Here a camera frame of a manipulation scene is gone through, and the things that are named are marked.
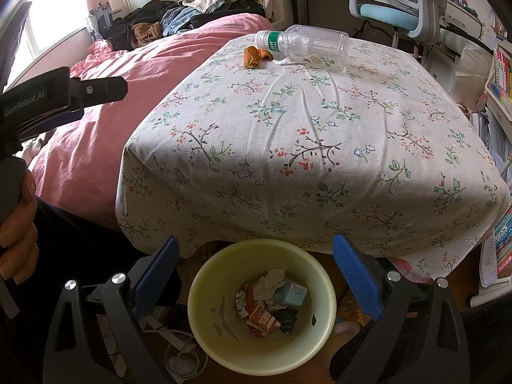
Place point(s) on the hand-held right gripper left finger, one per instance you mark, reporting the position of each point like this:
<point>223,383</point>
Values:
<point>154,276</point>

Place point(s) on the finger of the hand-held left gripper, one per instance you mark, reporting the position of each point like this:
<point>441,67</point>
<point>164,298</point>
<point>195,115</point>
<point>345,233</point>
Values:
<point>104,90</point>

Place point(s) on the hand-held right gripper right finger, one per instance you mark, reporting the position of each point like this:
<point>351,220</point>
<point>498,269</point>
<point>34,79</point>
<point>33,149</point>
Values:
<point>356,276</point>

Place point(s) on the blue milk carton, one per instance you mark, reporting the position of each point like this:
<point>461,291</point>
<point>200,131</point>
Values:
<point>292,294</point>

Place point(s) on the yellow trash bin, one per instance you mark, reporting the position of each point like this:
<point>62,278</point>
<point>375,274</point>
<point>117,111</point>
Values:
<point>216,312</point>

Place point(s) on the green plush toy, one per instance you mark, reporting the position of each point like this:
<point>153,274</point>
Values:
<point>287,320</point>

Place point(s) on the orange peel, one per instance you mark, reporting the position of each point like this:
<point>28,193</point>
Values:
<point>256,56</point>

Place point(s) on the clear plastic bottle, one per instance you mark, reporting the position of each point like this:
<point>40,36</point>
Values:
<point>312,46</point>

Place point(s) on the person's left hand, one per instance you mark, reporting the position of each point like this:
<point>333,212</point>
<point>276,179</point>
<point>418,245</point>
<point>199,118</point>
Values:
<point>20,240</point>

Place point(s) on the pink blanket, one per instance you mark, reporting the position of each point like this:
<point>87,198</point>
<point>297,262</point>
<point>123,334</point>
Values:
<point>140,76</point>

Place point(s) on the pile of clothes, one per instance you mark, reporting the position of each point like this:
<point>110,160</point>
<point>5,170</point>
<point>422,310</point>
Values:
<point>124,24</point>

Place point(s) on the brown garment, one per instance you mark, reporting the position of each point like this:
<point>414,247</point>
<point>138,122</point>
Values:
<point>146,32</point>

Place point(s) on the person's black pants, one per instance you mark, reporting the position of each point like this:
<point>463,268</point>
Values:
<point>80,240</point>

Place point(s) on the pink printed curtain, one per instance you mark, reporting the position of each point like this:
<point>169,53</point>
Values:
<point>98,0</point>

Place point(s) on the window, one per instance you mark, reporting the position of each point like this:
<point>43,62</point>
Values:
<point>52,8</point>

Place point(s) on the blue denim garment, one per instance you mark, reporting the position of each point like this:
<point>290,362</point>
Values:
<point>180,20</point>

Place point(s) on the red snack wrapper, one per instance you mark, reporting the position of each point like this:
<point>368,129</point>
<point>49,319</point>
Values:
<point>260,318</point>

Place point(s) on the white towel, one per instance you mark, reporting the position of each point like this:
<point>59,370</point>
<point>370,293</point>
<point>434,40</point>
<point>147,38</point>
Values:
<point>204,3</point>

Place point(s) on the stack of books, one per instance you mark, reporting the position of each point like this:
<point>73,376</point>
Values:
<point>502,248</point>

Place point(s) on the floral tablecloth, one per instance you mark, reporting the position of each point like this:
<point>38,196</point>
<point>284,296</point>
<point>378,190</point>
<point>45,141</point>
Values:
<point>300,136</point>

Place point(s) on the black cloth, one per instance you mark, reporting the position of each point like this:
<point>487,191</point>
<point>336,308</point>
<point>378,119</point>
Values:
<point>240,12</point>

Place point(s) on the white book rack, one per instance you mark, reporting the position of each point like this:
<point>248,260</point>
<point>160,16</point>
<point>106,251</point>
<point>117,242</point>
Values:
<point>500,100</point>

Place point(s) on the white plastic bag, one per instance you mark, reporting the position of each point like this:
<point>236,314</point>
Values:
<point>468,64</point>

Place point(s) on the blue and grey desk chair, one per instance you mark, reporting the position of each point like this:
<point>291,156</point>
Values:
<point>396,6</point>

